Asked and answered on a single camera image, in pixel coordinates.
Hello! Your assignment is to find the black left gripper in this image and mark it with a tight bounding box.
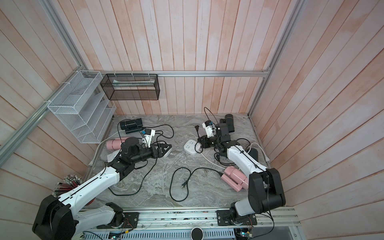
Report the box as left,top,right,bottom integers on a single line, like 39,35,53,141
131,143,172,164

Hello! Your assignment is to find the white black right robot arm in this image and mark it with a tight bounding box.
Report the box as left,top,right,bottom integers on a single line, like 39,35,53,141
201,121,286,219

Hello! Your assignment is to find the pink hair dryer under arm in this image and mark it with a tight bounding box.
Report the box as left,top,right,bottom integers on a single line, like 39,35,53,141
221,166,249,192

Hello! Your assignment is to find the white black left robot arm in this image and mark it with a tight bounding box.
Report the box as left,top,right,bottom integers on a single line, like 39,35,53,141
32,137,172,240

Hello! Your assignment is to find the white square power strip left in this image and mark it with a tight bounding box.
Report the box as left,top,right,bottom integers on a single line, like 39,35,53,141
162,144,173,158

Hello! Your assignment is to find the white square power strip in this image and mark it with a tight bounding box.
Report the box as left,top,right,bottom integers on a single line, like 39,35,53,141
184,140,202,156
162,144,173,158

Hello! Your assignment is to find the dark green dryer far right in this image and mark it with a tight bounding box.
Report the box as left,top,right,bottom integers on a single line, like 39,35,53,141
220,114,235,133

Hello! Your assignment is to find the white square power strip right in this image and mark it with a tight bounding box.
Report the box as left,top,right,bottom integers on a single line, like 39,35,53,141
184,140,202,156

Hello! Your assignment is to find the dark green unfolded hair dryer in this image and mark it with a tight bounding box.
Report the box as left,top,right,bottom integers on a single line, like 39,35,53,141
248,148,259,162

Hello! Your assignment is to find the dark green folded hair dryer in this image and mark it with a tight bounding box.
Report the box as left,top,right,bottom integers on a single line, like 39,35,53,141
119,118,143,134

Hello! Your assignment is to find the pink folded hair dryer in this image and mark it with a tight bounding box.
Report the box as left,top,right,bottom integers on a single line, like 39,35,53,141
106,137,128,151

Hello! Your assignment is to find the white hair dryer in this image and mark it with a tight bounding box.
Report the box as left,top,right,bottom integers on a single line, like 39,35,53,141
107,150,121,163

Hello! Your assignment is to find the round black white knob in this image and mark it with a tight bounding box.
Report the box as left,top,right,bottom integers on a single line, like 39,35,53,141
190,227,204,240

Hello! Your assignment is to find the red pencil cup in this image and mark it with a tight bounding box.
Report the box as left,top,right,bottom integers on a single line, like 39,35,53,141
52,175,83,197

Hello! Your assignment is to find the white cable right strip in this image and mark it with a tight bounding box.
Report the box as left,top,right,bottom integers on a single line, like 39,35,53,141
199,141,271,170

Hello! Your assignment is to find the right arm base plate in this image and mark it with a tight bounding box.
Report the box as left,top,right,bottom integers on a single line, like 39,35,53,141
216,207,257,227

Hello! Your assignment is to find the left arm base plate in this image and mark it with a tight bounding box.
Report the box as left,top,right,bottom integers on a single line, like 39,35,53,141
97,202,139,229

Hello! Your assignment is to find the black mesh wall basket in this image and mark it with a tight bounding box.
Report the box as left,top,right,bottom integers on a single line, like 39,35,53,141
101,73,161,101

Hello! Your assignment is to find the white wire mesh shelf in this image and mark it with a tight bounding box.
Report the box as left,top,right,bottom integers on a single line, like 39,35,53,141
48,71,116,144

